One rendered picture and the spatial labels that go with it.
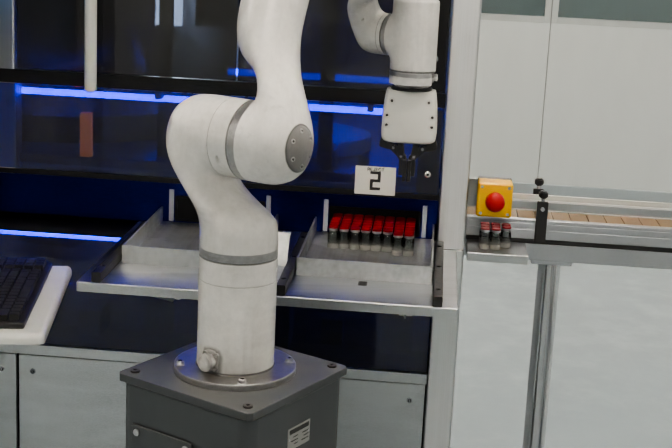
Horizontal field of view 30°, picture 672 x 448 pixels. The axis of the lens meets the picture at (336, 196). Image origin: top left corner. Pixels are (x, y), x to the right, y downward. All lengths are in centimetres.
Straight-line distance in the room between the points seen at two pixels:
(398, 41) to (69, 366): 109
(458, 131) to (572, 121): 470
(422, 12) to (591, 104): 507
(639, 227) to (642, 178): 462
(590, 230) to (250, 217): 109
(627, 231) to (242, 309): 114
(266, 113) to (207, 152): 12
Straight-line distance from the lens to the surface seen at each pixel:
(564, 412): 424
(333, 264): 240
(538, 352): 288
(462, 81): 258
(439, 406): 276
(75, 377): 286
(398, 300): 229
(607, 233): 277
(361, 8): 225
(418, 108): 228
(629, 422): 423
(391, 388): 275
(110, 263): 240
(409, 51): 225
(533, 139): 728
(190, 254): 243
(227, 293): 188
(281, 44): 185
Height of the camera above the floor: 156
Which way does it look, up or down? 13 degrees down
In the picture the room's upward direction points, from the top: 3 degrees clockwise
